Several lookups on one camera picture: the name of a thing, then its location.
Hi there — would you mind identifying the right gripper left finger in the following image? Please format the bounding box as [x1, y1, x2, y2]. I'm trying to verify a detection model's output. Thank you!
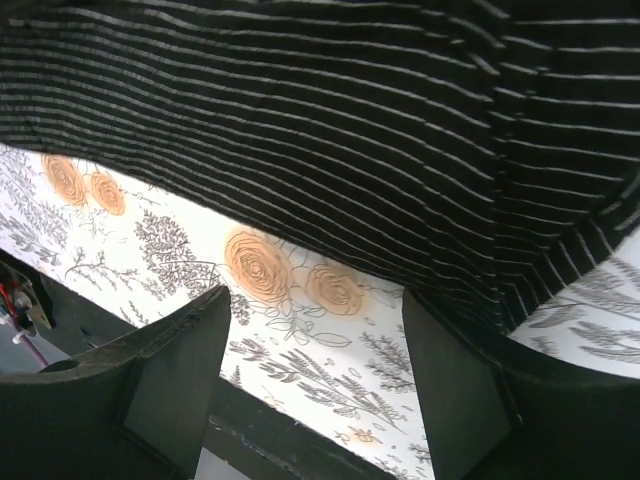
[1, 287, 231, 479]

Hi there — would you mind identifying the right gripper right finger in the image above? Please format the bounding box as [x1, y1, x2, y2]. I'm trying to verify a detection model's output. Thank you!
[402, 292, 639, 479]

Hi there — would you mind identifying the black striped underwear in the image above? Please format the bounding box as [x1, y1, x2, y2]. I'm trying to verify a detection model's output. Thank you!
[1, 1, 639, 332]

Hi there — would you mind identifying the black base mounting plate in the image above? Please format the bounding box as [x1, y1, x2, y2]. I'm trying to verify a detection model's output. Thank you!
[0, 249, 401, 480]

